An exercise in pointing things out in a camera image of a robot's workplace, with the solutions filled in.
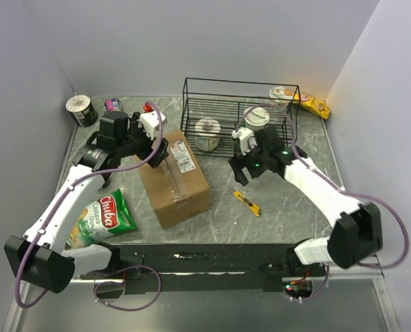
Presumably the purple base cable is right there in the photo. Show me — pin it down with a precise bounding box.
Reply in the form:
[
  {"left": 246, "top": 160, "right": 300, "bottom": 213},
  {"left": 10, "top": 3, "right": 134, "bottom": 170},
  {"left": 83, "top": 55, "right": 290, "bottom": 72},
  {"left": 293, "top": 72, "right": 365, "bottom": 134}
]
[{"left": 93, "top": 265, "right": 162, "bottom": 312}]

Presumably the yellow snack bag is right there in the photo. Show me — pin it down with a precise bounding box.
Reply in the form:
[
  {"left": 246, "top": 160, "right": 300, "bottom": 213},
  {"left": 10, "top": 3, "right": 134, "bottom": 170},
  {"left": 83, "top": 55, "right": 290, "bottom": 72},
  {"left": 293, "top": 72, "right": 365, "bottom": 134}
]
[{"left": 293, "top": 94, "right": 330, "bottom": 120}]

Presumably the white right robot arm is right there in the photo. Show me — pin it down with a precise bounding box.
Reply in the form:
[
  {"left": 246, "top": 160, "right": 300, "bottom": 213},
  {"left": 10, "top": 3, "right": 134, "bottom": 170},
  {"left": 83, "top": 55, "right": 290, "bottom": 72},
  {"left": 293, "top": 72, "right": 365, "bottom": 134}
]
[{"left": 140, "top": 126, "right": 382, "bottom": 276}]

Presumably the brown cardboard box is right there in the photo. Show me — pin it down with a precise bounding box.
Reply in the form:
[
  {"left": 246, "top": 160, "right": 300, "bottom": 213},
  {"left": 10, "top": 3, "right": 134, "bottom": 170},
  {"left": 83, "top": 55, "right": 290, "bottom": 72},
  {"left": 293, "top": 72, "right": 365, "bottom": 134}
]
[{"left": 139, "top": 129, "right": 211, "bottom": 230}]

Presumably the pink yogurt cup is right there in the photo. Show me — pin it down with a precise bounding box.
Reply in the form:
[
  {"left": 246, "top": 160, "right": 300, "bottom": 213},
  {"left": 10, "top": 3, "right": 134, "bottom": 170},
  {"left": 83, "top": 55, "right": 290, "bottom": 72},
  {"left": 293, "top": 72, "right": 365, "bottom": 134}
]
[{"left": 104, "top": 98, "right": 122, "bottom": 112}]

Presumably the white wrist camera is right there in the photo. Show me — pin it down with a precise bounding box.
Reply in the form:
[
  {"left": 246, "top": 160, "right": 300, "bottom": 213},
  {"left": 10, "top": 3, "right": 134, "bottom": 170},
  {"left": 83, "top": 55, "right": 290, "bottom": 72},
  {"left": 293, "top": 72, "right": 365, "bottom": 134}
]
[
  {"left": 139, "top": 111, "right": 167, "bottom": 140},
  {"left": 232, "top": 127, "right": 257, "bottom": 156}
]

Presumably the yellow utility knife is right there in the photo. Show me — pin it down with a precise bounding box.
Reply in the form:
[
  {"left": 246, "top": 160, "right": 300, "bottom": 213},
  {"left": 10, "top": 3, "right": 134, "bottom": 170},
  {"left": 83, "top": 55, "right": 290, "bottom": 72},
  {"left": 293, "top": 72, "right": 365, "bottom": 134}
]
[{"left": 232, "top": 191, "right": 262, "bottom": 217}]

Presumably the white yogurt cup behind basket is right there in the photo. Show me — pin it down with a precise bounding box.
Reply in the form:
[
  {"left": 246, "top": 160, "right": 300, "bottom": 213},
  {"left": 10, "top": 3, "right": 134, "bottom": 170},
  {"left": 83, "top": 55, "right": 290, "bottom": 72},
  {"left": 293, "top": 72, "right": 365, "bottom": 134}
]
[{"left": 269, "top": 86, "right": 295, "bottom": 104}]

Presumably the black wire basket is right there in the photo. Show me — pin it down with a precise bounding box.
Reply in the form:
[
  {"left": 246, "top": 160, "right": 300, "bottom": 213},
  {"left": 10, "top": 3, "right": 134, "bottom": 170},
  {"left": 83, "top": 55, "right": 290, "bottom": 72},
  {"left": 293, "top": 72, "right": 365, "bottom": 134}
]
[{"left": 180, "top": 77, "right": 300, "bottom": 158}]

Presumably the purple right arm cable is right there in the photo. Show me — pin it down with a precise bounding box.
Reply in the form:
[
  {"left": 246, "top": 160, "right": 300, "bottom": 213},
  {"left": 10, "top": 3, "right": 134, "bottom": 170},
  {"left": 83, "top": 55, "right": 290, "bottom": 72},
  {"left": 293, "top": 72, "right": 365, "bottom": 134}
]
[{"left": 236, "top": 103, "right": 410, "bottom": 270}]

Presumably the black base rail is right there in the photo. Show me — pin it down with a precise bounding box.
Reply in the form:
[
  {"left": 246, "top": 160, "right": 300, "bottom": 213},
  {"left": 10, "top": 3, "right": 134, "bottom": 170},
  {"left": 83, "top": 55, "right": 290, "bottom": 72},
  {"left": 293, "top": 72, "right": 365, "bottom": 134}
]
[{"left": 81, "top": 243, "right": 325, "bottom": 295}]

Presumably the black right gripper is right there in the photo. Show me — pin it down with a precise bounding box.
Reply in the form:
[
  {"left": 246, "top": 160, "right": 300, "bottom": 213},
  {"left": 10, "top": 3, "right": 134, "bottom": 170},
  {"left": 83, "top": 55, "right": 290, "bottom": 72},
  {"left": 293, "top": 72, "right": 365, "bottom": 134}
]
[{"left": 228, "top": 140, "right": 269, "bottom": 187}]

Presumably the white lidded jar in basket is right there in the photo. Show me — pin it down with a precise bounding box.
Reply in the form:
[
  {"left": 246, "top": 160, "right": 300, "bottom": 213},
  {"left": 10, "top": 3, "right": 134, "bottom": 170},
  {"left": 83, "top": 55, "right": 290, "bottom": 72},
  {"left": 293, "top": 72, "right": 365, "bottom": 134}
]
[{"left": 194, "top": 118, "right": 221, "bottom": 152}]

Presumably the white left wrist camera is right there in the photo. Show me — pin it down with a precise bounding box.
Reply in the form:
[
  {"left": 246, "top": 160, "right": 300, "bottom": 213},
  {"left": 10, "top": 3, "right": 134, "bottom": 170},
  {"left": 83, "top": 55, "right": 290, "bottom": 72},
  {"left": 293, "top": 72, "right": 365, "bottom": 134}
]
[{"left": 139, "top": 111, "right": 167, "bottom": 140}]

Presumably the black can white lid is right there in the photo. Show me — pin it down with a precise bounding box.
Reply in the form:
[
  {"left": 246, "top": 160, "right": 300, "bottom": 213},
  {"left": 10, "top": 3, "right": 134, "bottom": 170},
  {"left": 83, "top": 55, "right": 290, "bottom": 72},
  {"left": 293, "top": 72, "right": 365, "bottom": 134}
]
[{"left": 65, "top": 95, "right": 98, "bottom": 128}]

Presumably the green Chuba chips bag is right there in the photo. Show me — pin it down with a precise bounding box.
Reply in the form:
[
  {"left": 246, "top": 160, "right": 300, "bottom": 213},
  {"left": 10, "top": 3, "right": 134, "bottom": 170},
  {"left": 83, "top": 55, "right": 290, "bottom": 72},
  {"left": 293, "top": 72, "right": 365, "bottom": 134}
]
[{"left": 66, "top": 189, "right": 137, "bottom": 250}]

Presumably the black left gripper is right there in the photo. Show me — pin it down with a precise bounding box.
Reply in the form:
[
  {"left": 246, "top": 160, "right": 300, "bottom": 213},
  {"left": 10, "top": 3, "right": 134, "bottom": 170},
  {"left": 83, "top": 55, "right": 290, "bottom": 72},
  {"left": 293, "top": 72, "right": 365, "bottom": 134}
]
[{"left": 117, "top": 112, "right": 169, "bottom": 167}]

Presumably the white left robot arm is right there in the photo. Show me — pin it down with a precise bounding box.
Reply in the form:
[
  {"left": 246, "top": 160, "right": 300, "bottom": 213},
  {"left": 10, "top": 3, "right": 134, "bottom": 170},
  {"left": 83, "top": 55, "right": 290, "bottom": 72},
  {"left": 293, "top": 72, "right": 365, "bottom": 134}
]
[{"left": 4, "top": 110, "right": 168, "bottom": 293}]

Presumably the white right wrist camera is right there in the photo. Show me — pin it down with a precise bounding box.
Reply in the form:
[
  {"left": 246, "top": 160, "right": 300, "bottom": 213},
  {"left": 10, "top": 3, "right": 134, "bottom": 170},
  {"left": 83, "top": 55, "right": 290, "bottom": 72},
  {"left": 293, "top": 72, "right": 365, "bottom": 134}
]
[{"left": 232, "top": 127, "right": 257, "bottom": 156}]

